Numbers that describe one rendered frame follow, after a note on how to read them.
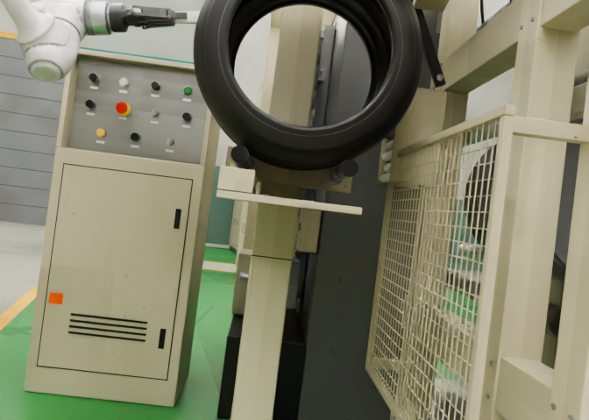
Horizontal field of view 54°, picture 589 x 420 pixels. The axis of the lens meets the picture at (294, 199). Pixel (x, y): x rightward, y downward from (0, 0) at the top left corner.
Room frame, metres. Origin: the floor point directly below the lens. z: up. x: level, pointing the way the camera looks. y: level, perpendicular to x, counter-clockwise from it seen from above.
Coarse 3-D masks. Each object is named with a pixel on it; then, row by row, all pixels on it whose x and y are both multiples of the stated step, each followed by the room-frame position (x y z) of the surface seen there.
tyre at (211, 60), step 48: (240, 0) 1.43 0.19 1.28; (288, 0) 1.71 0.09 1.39; (336, 0) 1.72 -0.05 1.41; (384, 0) 1.43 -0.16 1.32; (384, 48) 1.72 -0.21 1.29; (240, 96) 1.42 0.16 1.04; (384, 96) 1.44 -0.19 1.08; (240, 144) 1.51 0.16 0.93; (288, 144) 1.43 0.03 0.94; (336, 144) 1.44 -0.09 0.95
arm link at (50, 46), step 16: (16, 0) 1.31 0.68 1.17; (16, 16) 1.33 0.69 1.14; (32, 16) 1.34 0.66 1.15; (48, 16) 1.38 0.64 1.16; (32, 32) 1.35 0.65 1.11; (48, 32) 1.36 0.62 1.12; (64, 32) 1.40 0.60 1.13; (32, 48) 1.35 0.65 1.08; (48, 48) 1.35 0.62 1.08; (64, 48) 1.38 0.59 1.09; (32, 64) 1.35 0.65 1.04; (48, 64) 1.35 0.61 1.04; (64, 64) 1.38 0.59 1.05; (48, 80) 1.39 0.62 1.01
